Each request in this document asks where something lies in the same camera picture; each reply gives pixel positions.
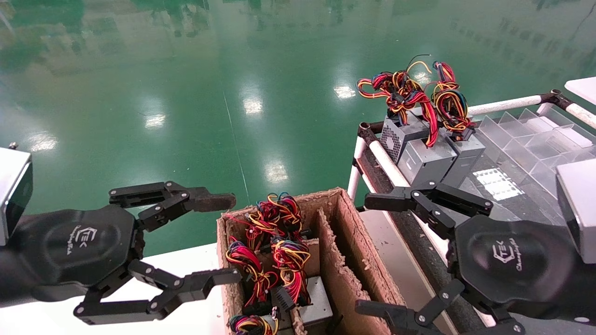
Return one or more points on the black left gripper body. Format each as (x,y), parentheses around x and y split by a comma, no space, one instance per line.
(79,244)

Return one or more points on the left gripper worn-pad finger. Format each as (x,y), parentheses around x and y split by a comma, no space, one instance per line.
(172,200)

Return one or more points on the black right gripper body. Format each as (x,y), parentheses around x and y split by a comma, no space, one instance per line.
(507,258)

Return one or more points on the left gripper black-pad finger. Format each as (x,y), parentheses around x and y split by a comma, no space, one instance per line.
(186,286)

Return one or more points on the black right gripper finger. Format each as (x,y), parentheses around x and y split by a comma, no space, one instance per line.
(419,316)
(433,202)

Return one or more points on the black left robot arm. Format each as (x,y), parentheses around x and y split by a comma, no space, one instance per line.
(18,288)

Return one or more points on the brown cardboard box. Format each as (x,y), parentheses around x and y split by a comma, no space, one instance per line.
(347,242)

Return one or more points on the black pipe corner connector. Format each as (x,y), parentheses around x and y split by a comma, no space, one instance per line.
(556,97)
(367,132)

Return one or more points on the long cardboard divider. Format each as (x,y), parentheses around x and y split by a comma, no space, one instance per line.
(335,265)

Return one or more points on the clear acrylic divider tray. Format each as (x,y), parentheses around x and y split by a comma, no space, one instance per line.
(535,149)

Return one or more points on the white table corner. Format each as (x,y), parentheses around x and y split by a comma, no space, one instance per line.
(582,88)

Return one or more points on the long white frame rail pipe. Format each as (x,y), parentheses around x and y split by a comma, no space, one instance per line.
(389,163)

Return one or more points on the white frame leg pipe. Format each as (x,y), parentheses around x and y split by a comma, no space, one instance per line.
(356,172)

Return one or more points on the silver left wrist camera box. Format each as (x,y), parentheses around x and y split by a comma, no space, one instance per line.
(11,195)

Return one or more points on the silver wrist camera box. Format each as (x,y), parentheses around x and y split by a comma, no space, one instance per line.
(11,195)
(579,209)

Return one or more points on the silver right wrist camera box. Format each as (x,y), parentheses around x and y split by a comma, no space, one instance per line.
(579,209)

